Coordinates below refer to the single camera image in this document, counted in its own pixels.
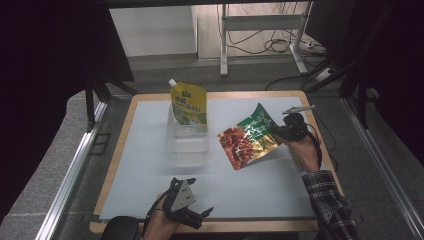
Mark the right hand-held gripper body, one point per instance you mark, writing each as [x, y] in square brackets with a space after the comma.
[295, 128]

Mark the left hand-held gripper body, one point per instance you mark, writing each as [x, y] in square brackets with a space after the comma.
[181, 198]

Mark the green and red snack packet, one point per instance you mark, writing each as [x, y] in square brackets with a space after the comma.
[246, 143]

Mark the clear plastic container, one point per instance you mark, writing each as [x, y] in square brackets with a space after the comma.
[186, 146]

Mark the yellow spout pouch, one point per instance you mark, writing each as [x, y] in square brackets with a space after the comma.
[188, 103]

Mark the person's right hand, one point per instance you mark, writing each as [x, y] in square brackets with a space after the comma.
[305, 153]

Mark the person's left hand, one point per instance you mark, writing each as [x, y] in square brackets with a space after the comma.
[160, 226]

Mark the white power strip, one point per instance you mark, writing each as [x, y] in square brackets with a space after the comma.
[324, 75]

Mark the black stand legs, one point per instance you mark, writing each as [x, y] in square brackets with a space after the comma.
[361, 100]
[96, 93]

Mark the black curtain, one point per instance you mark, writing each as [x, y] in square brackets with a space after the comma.
[50, 66]
[393, 66]

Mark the aluminium frame rail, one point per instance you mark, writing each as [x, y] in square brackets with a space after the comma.
[70, 173]
[383, 160]

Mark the black floor bracket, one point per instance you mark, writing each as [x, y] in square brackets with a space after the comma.
[99, 144]

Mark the white metal desk frame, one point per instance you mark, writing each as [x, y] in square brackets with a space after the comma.
[261, 21]

